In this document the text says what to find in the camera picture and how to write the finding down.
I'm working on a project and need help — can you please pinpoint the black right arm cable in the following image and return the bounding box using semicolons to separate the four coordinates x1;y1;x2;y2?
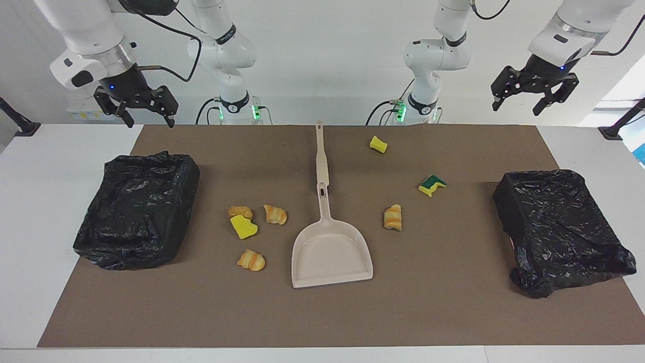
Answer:
132;8;203;82

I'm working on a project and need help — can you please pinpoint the beige plastic dustpan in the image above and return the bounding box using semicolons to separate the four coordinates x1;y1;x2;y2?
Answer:
291;181;374;289

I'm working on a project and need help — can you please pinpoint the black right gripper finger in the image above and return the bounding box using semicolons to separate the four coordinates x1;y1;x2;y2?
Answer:
150;85;178;129
94;86;136;129

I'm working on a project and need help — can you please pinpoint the beige scraper handle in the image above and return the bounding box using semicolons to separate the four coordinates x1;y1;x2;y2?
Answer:
315;121;331;187

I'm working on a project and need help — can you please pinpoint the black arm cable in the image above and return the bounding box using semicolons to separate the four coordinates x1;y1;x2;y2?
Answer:
132;8;203;82
470;0;645;56

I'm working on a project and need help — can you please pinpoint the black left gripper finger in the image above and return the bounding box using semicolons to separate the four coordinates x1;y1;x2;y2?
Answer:
491;66;525;112
533;74;579;117

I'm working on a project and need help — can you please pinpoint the brown table mat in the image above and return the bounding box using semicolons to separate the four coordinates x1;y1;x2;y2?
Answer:
38;125;645;348

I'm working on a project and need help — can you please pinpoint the striped croissant piece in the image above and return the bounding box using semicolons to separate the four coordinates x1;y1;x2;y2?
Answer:
237;250;266;272
264;204;288;225
383;204;403;232

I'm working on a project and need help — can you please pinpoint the yellow sponge chunk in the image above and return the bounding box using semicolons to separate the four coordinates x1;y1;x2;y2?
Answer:
230;215;259;239

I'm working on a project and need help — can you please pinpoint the green and yellow sponge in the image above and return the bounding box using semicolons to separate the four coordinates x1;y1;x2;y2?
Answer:
418;174;447;198

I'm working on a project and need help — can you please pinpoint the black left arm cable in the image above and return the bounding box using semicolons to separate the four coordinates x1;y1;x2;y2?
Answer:
470;0;645;56

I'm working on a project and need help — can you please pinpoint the black base cable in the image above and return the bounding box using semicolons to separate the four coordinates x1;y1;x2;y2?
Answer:
366;81;415;126
196;97;222;125

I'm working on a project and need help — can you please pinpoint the white cardboard box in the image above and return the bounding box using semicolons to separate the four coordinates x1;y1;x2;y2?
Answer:
66;101;109;122

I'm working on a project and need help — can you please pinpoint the black camera stand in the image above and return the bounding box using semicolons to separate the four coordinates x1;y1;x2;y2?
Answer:
0;97;41;138
598;98;645;141

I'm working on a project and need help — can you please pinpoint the black bag lined bin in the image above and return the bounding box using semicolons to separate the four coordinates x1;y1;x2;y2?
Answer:
73;150;201;271
492;169;637;299

